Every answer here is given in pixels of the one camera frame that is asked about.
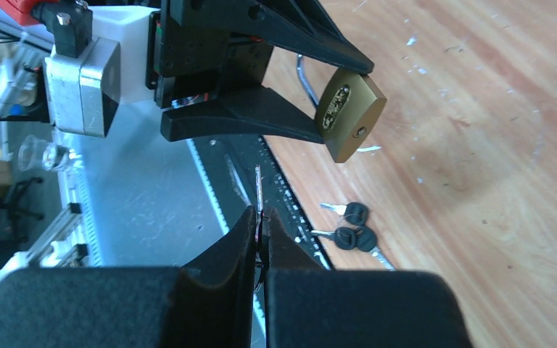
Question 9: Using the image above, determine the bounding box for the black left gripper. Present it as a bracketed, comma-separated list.
[146, 0, 374, 144]

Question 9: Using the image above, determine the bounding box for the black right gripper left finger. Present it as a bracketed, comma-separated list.
[0, 207, 257, 347]

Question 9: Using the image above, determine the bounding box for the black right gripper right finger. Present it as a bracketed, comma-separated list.
[263, 208, 472, 347]

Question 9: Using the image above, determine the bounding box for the small brass key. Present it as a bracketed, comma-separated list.
[255, 165, 263, 291]

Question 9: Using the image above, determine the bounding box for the brass padlock steel shackle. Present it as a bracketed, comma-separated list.
[296, 54, 387, 163]

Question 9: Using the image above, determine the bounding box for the black-headed key bunch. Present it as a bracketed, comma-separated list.
[310, 202, 396, 271]

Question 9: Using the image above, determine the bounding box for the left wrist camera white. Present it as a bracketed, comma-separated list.
[0, 0, 162, 139]

